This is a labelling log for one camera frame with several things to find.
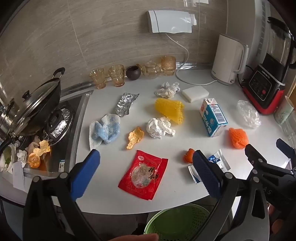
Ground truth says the pile of orange peels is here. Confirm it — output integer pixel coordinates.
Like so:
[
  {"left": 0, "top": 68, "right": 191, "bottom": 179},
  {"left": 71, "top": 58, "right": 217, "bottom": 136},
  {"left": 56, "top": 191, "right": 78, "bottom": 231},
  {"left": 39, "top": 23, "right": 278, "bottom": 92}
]
[{"left": 17, "top": 136, "right": 52, "bottom": 168}]

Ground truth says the white ceramic cup green print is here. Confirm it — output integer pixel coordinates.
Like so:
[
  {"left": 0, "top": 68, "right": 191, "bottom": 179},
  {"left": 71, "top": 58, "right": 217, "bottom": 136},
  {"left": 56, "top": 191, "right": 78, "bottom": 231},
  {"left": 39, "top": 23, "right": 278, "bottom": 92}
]
[{"left": 274, "top": 96, "right": 295, "bottom": 126}]

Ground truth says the orange foam fruit net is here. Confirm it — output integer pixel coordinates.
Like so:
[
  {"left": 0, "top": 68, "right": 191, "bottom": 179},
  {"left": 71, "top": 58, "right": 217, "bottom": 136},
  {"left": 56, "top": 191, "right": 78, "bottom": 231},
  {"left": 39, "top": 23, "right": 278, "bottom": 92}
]
[{"left": 228, "top": 127, "right": 250, "bottom": 149}]

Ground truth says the white wall socket cover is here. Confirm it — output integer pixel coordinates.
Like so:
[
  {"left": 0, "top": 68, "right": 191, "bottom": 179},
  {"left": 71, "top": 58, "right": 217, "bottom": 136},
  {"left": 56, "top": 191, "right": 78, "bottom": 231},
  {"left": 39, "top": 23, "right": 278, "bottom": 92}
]
[{"left": 147, "top": 10, "right": 197, "bottom": 33}]

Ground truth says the black red blender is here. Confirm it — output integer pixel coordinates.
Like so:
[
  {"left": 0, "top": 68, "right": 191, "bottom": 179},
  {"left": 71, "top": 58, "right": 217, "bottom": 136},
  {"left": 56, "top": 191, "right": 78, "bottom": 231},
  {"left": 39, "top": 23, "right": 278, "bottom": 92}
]
[{"left": 242, "top": 17, "right": 296, "bottom": 115}]

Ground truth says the white bowl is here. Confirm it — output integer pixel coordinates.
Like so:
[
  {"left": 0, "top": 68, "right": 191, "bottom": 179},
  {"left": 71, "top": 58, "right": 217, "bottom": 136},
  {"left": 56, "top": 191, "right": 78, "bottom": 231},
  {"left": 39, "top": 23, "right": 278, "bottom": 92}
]
[{"left": 0, "top": 144, "right": 17, "bottom": 172}]

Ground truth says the blue cloth on white tissue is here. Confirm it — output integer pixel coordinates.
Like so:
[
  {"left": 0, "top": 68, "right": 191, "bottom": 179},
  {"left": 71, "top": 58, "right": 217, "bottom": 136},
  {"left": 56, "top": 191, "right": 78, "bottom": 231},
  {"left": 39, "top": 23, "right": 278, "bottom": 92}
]
[{"left": 89, "top": 114, "right": 121, "bottom": 150}]

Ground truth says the clear plastic bag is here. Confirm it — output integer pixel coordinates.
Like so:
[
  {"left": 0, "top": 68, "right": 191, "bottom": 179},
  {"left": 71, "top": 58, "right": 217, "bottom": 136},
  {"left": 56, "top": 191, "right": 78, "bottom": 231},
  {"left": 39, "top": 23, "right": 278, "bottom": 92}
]
[{"left": 236, "top": 100, "right": 261, "bottom": 128}]

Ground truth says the blue white milk carton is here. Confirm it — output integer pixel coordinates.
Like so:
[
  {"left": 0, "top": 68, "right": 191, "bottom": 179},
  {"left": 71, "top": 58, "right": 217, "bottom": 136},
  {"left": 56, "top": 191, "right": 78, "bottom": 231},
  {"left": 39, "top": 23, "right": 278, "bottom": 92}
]
[{"left": 199, "top": 98, "right": 228, "bottom": 138}]

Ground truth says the white blue wipe packet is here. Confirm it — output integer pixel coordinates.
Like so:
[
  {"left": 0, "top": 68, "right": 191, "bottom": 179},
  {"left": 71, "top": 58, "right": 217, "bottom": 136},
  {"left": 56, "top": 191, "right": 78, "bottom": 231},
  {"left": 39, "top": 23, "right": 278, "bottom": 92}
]
[{"left": 188, "top": 149, "right": 232, "bottom": 184}]

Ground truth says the person's right hand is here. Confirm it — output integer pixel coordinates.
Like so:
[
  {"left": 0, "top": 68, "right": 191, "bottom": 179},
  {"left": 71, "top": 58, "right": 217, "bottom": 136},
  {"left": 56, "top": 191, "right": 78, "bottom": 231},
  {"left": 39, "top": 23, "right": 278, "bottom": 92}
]
[{"left": 268, "top": 204, "right": 287, "bottom": 235}]

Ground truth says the green plastic basket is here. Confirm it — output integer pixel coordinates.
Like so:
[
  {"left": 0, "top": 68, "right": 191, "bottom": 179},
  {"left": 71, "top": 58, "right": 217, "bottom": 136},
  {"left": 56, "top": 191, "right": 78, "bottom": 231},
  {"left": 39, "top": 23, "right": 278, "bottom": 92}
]
[{"left": 146, "top": 203, "right": 219, "bottom": 241}]

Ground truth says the small orange peel piece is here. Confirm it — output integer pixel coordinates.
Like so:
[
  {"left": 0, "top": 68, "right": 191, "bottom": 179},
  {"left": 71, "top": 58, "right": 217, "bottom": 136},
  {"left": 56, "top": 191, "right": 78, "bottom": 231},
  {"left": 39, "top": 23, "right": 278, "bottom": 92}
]
[{"left": 184, "top": 148, "right": 197, "bottom": 164}]

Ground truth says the amber glass cup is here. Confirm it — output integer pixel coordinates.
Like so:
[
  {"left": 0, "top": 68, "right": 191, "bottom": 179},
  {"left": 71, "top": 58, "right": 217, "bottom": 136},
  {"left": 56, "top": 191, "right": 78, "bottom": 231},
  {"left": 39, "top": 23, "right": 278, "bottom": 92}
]
[
  {"left": 89, "top": 67, "right": 107, "bottom": 90},
  {"left": 108, "top": 65, "right": 127, "bottom": 88}
]

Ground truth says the yellow foam fruit net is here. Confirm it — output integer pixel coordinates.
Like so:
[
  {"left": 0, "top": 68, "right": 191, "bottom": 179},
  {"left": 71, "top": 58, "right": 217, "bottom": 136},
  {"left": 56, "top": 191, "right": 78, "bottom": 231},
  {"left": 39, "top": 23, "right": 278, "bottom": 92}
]
[{"left": 155, "top": 98, "right": 185, "bottom": 126}]

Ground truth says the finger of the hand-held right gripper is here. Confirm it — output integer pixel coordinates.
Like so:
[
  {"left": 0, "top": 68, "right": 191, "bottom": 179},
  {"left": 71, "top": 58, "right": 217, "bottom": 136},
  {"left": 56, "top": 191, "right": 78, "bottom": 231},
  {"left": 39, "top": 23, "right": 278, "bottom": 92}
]
[
  {"left": 245, "top": 144, "right": 294, "bottom": 177},
  {"left": 276, "top": 138, "right": 296, "bottom": 164}
]

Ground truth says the black wok with glass lid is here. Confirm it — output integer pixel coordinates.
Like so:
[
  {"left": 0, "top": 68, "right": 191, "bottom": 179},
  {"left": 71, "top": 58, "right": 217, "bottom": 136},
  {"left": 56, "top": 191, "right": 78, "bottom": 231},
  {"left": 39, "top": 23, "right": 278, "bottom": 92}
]
[{"left": 13, "top": 67, "right": 66, "bottom": 138}]

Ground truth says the dark brown teacup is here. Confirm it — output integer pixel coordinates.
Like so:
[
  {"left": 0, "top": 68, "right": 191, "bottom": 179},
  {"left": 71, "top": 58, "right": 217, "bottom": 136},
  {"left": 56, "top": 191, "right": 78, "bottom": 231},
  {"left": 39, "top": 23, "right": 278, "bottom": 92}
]
[{"left": 126, "top": 66, "right": 142, "bottom": 81}]

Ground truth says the red snack packet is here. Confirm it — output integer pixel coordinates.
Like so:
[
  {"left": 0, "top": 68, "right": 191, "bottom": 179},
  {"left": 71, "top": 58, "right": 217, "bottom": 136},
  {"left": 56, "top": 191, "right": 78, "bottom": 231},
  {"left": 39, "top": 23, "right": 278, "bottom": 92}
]
[{"left": 118, "top": 150, "right": 169, "bottom": 201}]

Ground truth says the white power cable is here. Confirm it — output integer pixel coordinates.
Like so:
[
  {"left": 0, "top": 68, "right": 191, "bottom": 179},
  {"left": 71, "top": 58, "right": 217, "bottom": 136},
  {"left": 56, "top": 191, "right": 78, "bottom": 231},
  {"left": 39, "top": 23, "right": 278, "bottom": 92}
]
[{"left": 165, "top": 32, "right": 216, "bottom": 86}]

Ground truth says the white electric kettle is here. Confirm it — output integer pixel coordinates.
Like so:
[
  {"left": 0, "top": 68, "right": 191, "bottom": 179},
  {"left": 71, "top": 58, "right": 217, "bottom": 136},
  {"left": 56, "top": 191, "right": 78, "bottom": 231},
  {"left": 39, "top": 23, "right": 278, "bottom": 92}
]
[{"left": 211, "top": 33, "right": 249, "bottom": 86}]

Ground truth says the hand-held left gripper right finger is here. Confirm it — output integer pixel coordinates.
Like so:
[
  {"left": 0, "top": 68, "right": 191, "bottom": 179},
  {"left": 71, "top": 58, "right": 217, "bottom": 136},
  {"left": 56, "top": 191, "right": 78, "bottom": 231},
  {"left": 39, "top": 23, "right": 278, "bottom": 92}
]
[{"left": 192, "top": 150, "right": 270, "bottom": 241}]

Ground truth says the white sponge block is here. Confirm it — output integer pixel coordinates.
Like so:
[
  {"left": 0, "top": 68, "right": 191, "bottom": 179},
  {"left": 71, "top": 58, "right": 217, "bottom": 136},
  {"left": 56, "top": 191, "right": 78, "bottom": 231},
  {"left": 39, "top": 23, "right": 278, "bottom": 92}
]
[{"left": 182, "top": 86, "right": 210, "bottom": 103}]

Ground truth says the stainless steel pot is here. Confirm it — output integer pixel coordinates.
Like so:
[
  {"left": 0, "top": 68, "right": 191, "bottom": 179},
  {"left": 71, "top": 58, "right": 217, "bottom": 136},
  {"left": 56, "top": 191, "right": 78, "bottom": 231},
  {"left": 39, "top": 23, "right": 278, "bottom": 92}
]
[{"left": 0, "top": 99, "right": 22, "bottom": 138}]

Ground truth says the crumpled white paper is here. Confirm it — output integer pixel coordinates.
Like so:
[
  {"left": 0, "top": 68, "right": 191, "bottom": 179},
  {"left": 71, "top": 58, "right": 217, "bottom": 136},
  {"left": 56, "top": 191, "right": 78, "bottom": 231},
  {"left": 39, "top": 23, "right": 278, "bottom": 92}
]
[{"left": 146, "top": 117, "right": 176, "bottom": 139}]

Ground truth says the crumpled white tissue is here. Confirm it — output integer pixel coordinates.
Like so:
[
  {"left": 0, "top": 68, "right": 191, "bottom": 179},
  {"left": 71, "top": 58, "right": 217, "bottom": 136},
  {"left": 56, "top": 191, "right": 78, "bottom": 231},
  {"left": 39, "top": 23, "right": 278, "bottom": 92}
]
[{"left": 154, "top": 82, "right": 181, "bottom": 98}]

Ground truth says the foil lined stove burner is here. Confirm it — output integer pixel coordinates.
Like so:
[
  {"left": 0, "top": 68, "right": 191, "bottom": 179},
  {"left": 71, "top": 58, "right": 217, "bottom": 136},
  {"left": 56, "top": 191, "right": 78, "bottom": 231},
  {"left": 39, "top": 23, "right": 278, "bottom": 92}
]
[{"left": 43, "top": 108, "right": 75, "bottom": 146}]

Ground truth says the person's left hand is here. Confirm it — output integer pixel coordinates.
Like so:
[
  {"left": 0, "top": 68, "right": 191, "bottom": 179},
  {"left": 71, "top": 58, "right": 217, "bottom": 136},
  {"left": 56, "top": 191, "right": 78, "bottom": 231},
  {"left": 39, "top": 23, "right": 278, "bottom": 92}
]
[{"left": 108, "top": 233, "right": 159, "bottom": 241}]

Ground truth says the tall amber ribbed glass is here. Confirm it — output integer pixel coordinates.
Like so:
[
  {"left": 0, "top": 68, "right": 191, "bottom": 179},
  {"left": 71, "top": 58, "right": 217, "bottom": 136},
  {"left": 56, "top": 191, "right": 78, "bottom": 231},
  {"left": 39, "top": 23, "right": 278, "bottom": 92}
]
[{"left": 161, "top": 55, "right": 176, "bottom": 77}]

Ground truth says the orange wrapper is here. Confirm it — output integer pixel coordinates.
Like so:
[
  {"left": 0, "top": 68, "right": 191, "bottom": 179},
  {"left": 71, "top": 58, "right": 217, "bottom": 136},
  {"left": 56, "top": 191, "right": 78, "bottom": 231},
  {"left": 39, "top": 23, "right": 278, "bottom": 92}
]
[{"left": 126, "top": 126, "right": 145, "bottom": 150}]

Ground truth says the crumpled aluminium foil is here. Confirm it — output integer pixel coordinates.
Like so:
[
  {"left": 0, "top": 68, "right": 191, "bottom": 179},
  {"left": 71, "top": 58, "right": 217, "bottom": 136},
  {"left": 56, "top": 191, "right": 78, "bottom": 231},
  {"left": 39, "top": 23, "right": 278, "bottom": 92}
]
[{"left": 115, "top": 92, "right": 140, "bottom": 117}]

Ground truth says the clear glass teapot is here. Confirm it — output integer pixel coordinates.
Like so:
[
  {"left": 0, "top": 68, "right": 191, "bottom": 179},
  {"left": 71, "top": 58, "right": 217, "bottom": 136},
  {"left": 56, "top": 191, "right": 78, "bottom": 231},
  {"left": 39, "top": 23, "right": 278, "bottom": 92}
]
[{"left": 138, "top": 60, "right": 166, "bottom": 79}]

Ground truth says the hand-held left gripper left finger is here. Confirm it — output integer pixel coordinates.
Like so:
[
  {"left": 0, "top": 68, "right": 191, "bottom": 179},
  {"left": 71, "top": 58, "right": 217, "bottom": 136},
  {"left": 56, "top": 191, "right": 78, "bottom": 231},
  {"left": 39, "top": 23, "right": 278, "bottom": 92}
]
[{"left": 23, "top": 149, "right": 102, "bottom": 241}]

